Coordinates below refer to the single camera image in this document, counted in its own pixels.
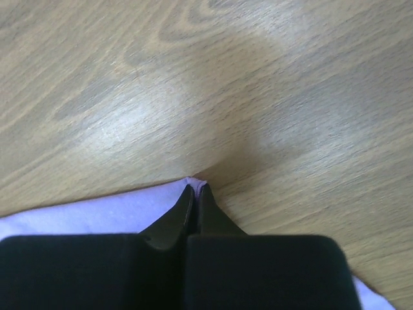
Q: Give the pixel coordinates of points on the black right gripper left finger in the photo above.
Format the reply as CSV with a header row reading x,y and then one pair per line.
x,y
99,271

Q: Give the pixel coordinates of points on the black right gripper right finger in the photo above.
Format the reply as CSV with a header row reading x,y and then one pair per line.
x,y
227,268

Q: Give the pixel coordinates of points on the lavender t shirt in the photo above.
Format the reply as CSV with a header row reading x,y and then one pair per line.
x,y
130,213

